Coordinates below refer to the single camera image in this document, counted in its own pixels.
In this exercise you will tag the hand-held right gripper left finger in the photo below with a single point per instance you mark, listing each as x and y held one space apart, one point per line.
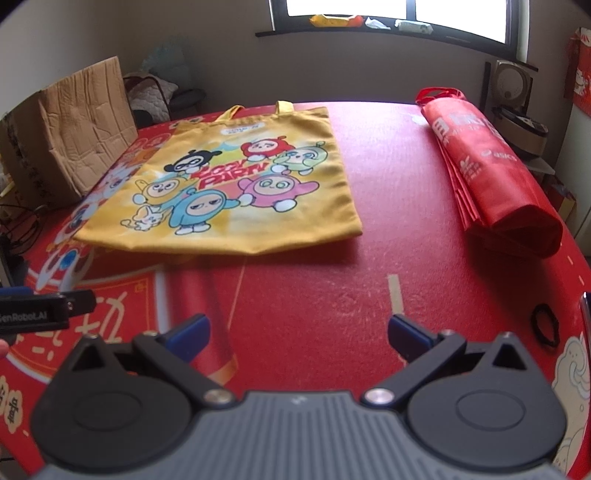
189 334

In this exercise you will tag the brown cardboard box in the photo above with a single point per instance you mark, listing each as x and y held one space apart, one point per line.
83 129

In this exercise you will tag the red folded shopping bag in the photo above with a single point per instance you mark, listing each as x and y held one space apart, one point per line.
498 184

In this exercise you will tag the dark framed window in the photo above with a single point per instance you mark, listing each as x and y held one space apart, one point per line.
346 7

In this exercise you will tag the dark chair with cushion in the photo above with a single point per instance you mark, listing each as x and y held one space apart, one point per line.
147 99

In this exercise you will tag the red printed table mat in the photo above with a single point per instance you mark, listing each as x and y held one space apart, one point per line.
300 286

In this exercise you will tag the white packet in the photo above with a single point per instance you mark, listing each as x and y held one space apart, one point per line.
413 26

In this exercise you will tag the pale blue plastic bag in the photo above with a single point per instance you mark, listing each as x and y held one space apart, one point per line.
166 60

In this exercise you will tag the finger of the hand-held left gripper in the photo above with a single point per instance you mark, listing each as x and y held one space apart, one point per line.
83 302

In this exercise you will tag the round grey cooker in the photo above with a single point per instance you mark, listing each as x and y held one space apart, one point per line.
517 134

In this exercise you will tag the beige round fan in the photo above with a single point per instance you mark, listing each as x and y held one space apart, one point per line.
512 83

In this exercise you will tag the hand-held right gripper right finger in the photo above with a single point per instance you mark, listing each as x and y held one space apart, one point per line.
406 337

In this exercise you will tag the yellow cartoon shopping bag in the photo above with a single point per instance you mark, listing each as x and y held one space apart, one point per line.
300 217

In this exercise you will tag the red and yellow box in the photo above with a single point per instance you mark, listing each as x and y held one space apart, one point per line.
563 198

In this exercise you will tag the yellow packet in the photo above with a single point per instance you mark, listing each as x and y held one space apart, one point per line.
332 21

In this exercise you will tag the person's left hand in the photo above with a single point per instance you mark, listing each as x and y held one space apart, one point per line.
2 349

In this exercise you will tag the crumpled clear plastic wrapper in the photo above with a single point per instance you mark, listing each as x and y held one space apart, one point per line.
375 23

